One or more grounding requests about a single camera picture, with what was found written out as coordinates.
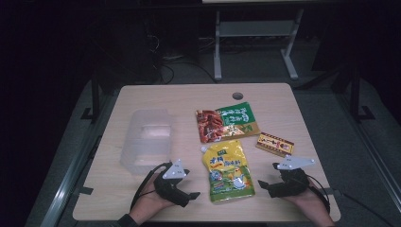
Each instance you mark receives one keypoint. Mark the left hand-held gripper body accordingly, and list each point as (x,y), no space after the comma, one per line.
(174,171)

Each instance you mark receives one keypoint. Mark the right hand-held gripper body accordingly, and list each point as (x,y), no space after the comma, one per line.
(291,183)

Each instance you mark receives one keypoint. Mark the yellow and red seasoning box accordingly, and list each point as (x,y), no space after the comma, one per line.
(275,144)

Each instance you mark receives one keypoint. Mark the yellow spout pouch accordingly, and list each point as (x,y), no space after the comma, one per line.
(228,171)

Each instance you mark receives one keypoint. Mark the clear plastic container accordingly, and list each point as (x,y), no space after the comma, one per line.
(148,142)

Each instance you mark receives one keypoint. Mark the green and red sauce packet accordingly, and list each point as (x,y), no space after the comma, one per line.
(227,123)

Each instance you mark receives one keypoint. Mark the person's right hand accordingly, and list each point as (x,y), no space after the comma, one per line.
(312,205)

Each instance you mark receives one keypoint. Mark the person's left hand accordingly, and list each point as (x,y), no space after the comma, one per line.
(148,201)

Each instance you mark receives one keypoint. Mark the black metal stand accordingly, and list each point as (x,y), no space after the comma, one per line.
(356,97)
(94,101)

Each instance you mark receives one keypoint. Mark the grey table edge bracket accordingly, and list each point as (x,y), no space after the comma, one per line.
(331,191)
(84,190)

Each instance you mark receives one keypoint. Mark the white metal table frame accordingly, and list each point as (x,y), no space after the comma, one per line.
(252,28)

